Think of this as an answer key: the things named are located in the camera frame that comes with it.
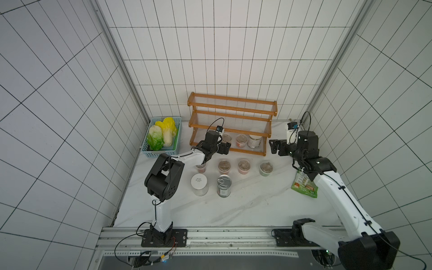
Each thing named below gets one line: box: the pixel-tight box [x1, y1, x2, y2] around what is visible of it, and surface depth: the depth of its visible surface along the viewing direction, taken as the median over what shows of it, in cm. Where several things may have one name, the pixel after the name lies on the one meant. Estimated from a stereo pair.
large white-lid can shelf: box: [190, 173, 209, 197], surface depth 83 cm
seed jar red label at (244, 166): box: [237, 159, 251, 175], surface depth 93 cm
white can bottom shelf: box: [246, 134, 263, 150], surface depth 100 cm
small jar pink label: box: [235, 133, 249, 148], surface depth 102 cm
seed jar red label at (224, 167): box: [218, 159, 232, 175], surface depth 92 cm
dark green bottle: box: [216, 174, 233, 198], surface depth 80 cm
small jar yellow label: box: [222, 133, 233, 142], surface depth 103 cm
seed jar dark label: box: [195, 163, 206, 174], surface depth 92 cm
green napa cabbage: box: [146, 125, 165, 151], surface depth 102 cm
